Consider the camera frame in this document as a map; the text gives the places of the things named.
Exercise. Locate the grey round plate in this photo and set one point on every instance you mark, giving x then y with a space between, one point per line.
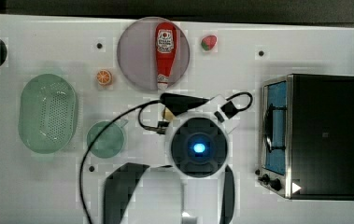
136 54

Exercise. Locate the yellow banana toy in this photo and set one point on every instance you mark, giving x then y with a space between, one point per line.
168 115

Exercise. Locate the green mug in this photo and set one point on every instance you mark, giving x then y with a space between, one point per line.
110 142

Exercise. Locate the red ketchup bottle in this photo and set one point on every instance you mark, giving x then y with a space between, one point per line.
165 51

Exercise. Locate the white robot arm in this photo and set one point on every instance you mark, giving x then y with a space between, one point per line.
197 184

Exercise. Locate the black toaster oven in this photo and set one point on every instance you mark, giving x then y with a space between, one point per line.
307 137

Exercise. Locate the green perforated colander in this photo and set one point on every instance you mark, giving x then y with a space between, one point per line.
48 114

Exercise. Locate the red strawberry toy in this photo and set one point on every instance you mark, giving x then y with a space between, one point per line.
209 42

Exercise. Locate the orange slice toy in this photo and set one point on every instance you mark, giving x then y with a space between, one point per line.
104 77

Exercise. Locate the black camera cable connector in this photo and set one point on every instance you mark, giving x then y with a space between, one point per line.
238 105

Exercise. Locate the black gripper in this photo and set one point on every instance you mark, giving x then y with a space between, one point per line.
179 104

